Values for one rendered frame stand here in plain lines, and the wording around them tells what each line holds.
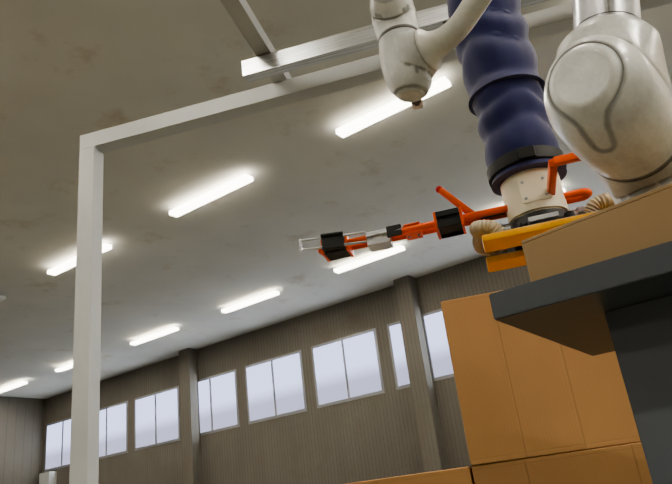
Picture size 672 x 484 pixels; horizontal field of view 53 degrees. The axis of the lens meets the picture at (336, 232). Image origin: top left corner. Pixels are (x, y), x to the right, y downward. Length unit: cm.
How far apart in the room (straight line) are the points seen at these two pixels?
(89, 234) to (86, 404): 114
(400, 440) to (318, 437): 165
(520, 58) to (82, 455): 341
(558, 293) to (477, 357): 74
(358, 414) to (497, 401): 1011
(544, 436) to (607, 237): 76
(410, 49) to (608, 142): 65
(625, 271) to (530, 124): 111
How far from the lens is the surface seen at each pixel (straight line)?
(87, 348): 459
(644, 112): 103
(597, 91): 100
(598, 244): 102
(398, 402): 1135
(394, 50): 159
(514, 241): 189
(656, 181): 118
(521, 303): 100
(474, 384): 169
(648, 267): 96
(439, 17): 425
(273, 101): 467
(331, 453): 1207
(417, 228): 200
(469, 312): 173
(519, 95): 207
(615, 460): 169
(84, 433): 449
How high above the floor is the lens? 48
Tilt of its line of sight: 23 degrees up
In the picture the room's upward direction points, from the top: 7 degrees counter-clockwise
